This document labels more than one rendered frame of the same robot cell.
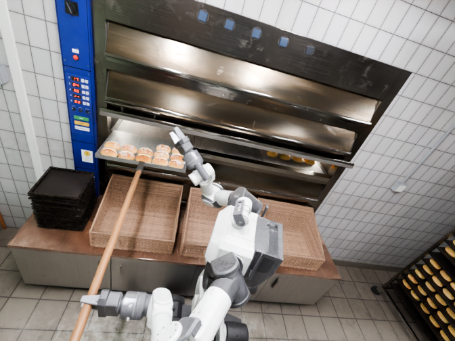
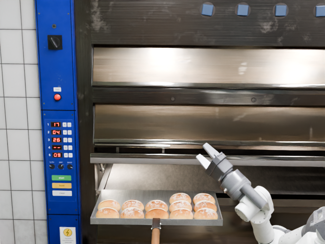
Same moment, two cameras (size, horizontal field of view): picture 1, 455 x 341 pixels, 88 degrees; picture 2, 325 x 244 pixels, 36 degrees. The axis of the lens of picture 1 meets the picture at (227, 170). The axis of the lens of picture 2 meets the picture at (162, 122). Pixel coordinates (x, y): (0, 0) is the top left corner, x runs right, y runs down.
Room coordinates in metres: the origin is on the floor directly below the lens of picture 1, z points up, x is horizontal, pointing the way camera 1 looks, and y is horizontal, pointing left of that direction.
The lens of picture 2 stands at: (-0.67, -0.01, 2.13)
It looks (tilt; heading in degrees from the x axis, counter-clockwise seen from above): 15 degrees down; 16
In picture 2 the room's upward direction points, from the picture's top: 1 degrees clockwise
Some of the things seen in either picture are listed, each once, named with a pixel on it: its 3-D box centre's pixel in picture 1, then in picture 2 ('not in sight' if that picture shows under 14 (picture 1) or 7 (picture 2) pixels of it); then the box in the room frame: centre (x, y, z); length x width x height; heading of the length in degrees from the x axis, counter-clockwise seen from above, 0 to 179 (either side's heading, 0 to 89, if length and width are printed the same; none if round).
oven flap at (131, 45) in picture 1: (256, 79); (297, 67); (1.59, 0.01, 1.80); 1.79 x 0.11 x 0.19; 104
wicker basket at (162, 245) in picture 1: (141, 212); not in sight; (1.19, 0.51, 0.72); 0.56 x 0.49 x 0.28; 105
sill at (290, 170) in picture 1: (229, 158); (285, 200); (1.61, 0.02, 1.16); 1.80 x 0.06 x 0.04; 104
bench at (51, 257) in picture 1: (192, 255); not in sight; (1.28, 0.05, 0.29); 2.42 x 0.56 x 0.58; 104
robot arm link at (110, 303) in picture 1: (118, 304); not in sight; (0.37, 0.21, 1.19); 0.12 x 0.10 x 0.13; 104
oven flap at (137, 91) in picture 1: (244, 116); (292, 124); (1.59, 0.01, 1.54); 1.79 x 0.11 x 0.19; 104
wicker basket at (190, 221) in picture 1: (219, 223); not in sight; (1.34, -0.08, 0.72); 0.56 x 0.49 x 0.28; 104
